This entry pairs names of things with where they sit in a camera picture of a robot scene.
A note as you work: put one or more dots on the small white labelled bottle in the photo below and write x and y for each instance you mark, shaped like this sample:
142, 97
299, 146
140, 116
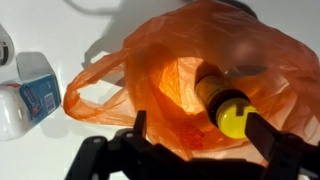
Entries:
30, 100

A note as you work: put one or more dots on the white bottle with printed label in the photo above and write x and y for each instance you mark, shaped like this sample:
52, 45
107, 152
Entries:
6, 46

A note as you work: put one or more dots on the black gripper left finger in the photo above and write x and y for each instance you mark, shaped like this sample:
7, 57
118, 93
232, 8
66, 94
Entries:
140, 122

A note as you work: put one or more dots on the brown medicine bottle yellow lid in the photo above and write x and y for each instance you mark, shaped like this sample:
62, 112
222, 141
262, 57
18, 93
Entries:
220, 96

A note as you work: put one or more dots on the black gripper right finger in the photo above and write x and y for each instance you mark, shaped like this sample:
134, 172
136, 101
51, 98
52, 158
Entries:
263, 135

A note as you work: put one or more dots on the orange plastic bag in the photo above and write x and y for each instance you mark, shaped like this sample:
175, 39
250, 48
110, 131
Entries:
160, 90

